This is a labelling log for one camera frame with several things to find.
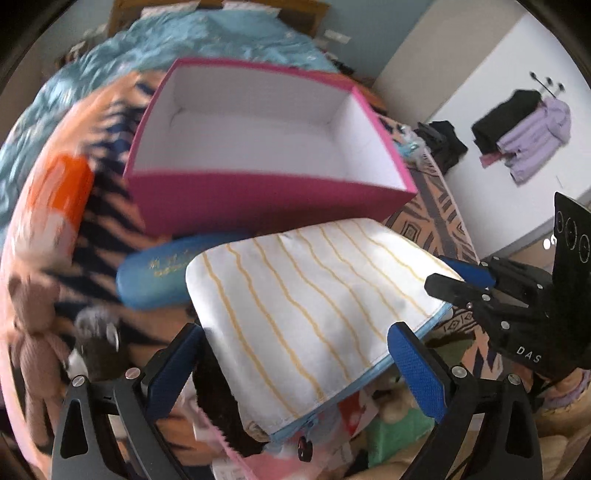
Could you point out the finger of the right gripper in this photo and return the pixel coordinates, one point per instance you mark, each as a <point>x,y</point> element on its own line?
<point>471,295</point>
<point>474,274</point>

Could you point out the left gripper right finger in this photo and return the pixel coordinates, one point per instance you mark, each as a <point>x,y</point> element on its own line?
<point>484,428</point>

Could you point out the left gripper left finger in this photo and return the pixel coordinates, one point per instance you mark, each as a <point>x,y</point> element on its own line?
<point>85,446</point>

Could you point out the white yellow striped pouch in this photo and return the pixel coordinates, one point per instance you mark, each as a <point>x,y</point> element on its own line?
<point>299,320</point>

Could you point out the blue glasses case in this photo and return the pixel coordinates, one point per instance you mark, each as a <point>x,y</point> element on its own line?
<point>155,278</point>

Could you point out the dark grey plush toy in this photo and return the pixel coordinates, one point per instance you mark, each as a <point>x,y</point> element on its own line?
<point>99,352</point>

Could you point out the brown knitted teddy bear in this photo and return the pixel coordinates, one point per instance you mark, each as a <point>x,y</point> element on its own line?
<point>39,353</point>

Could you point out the green cardboard box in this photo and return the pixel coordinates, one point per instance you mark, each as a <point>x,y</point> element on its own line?
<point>384,440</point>

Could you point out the black clothes on bed edge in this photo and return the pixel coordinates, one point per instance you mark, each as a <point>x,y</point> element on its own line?
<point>446,148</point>

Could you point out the lilac jacket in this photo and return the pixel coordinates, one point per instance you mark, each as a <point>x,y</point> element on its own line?
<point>536,139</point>

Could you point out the black hanging garment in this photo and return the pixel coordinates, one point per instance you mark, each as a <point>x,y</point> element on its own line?
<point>500,120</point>

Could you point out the black coat rack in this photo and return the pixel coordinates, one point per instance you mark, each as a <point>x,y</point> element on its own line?
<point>549,88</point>

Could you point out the orange patterned blanket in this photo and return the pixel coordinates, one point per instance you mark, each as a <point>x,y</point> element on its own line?
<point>103,125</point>

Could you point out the orange tissue pack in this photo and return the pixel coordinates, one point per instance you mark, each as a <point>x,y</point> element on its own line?
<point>62,186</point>

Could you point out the pink cardboard box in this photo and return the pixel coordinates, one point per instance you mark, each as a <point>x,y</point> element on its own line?
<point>228,145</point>

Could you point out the blue floral duvet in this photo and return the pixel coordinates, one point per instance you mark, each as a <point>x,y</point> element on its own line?
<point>151,43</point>

